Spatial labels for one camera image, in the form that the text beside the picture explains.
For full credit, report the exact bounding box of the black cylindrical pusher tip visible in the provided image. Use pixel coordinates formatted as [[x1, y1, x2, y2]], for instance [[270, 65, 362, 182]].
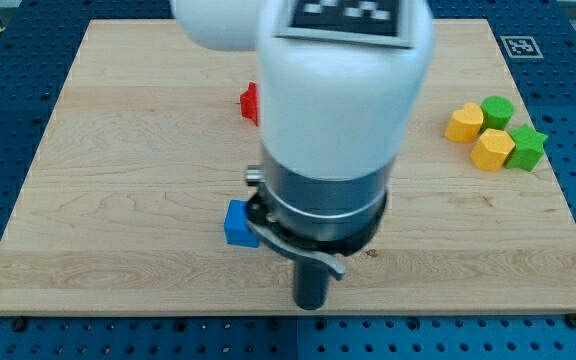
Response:
[[293, 262, 330, 310]]

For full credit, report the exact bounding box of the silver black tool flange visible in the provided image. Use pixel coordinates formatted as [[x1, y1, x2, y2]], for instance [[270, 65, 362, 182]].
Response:
[[245, 150, 389, 280]]

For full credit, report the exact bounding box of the fiducial marker on arm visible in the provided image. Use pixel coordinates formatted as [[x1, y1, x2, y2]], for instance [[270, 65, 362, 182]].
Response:
[[275, 0, 415, 48]]

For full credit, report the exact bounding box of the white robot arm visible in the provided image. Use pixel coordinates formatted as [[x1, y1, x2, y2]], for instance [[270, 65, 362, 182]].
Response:
[[170, 0, 434, 310]]

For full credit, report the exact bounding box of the blue cube block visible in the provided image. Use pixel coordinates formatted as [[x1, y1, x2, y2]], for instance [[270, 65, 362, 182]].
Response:
[[223, 199, 259, 248]]

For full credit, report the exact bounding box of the red star block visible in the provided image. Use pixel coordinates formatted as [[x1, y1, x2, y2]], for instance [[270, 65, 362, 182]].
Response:
[[239, 81, 259, 127]]

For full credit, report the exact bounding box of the yellow heart block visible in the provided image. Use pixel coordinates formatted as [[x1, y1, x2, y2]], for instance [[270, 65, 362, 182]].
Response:
[[444, 102, 484, 143]]

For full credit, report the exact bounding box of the yellow hexagon block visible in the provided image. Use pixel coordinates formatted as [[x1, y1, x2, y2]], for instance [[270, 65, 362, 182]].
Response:
[[470, 128, 515, 172]]

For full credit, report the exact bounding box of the wooden board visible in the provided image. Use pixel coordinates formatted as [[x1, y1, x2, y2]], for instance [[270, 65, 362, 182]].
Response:
[[0, 19, 576, 317]]

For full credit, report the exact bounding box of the green cylinder block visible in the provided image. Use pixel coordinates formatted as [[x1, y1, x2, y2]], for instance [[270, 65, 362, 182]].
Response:
[[481, 96, 515, 130]]

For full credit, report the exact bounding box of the green star block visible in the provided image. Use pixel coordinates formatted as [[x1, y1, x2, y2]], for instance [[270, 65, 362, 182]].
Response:
[[504, 124, 548, 172]]

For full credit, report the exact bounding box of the fiducial marker on table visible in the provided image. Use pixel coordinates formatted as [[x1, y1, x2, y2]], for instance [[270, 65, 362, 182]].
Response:
[[500, 36, 543, 59]]

